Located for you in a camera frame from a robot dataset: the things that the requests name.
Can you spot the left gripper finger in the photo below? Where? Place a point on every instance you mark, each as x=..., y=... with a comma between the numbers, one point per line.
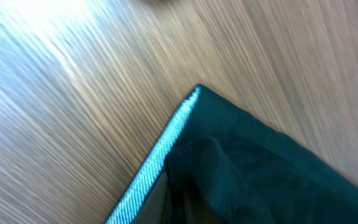
x=156, y=209

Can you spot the black shorts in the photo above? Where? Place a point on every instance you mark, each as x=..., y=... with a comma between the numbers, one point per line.
x=225, y=166

